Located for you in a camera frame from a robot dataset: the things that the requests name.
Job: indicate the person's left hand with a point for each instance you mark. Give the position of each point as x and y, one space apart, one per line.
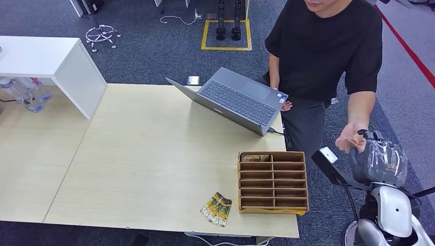
348 132

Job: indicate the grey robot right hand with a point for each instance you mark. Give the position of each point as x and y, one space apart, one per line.
380 163

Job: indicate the person's right hand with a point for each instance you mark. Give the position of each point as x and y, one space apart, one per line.
287 106

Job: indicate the person's left forearm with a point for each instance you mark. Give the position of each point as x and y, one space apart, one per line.
361 108

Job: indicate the silver white robot right arm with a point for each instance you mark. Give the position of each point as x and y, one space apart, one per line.
394 210

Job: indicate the person's right forearm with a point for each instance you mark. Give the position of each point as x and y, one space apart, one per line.
274 73

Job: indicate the person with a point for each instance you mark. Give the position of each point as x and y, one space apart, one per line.
323 51

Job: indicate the wooden slotted card organizer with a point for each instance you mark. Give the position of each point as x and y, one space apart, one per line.
272 180

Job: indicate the yellow green hotel card sleeve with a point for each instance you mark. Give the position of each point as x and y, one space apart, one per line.
215 210

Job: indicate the white paper scrap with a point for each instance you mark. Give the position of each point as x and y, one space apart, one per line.
334 101

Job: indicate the grey open laptop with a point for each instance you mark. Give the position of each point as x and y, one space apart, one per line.
238 102

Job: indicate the black stand pole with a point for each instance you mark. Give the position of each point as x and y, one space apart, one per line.
424 192

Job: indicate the black robot leg stand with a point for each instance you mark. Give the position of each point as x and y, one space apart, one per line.
236 33
221 32

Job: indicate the small silver floor box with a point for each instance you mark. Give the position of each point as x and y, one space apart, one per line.
193 80

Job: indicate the red floor tape line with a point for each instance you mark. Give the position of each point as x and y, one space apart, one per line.
407 51

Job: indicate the chrome star chair base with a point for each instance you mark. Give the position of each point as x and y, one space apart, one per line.
101 34

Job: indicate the white desk riser shelf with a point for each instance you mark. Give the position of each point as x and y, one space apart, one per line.
51 57

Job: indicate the clear plastic water bottle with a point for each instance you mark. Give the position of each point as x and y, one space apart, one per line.
20 95
39 89

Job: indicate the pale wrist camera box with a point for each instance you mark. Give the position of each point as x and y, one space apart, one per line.
328 155

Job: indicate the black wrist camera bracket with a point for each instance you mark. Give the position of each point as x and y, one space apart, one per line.
331 171

